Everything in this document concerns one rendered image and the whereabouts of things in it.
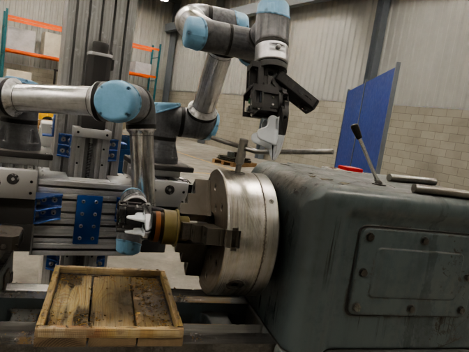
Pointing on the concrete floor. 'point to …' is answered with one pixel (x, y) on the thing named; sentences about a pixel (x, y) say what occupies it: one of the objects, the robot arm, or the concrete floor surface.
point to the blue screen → (367, 121)
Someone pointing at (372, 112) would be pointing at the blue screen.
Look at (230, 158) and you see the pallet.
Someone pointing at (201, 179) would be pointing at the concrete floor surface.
